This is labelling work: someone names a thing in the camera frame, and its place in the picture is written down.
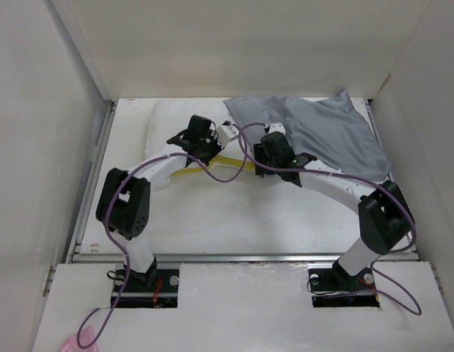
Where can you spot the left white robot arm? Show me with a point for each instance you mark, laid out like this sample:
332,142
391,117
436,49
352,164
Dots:
124,204

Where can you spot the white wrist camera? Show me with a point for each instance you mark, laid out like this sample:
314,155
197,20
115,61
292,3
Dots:
226,133
275,127

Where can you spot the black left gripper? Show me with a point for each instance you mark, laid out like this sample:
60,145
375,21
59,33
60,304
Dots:
218,148

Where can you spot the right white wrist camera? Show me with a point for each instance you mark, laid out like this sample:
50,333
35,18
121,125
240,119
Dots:
275,127

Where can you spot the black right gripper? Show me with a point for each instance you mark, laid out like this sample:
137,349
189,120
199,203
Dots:
260,153

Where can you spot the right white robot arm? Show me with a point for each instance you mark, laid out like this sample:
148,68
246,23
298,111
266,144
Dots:
383,214

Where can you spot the white pillow with yellow edge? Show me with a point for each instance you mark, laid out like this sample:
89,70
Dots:
172,116

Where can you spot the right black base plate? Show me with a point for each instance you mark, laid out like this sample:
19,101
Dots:
354,292

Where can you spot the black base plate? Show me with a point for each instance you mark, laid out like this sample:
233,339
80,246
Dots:
354,292
158,290

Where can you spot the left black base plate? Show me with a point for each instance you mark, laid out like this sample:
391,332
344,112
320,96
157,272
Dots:
158,290

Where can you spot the pink plastic bag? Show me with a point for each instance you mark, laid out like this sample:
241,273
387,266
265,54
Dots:
85,338

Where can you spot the grey pillowcase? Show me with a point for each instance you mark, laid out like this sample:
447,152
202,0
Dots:
330,129

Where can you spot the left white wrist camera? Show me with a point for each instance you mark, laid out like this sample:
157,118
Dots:
226,133

